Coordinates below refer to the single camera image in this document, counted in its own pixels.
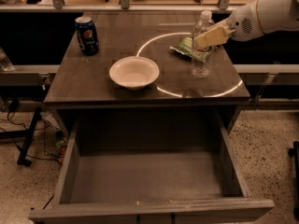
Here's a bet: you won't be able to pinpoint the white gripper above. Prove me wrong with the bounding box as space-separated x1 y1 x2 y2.
193 1 264 48

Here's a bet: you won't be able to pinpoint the clear plastic water bottle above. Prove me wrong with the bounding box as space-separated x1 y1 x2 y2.
192 10 216 78

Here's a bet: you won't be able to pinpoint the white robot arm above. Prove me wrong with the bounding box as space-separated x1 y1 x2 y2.
193 0 299 47

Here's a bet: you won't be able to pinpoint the open grey top drawer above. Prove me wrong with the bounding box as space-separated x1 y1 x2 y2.
29 107 274 224

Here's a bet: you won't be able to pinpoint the green chip bag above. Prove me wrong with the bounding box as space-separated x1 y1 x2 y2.
170 35 216 62

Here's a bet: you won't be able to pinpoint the white paper bowl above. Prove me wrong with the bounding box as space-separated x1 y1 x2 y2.
109 56 160 90

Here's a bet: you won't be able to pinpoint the blue soda can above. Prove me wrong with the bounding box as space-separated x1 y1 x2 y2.
75 16 99 55

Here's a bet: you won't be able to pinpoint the black stand at right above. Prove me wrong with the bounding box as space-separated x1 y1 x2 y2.
288 141 299 221

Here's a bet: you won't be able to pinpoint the black stand leg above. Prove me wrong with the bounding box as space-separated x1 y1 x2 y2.
0 107 41 166

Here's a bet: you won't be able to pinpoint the metal railing frame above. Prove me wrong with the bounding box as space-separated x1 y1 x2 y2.
0 0 299 15

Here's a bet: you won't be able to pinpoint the wire mesh basket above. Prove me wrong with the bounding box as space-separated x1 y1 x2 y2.
44 121 59 159

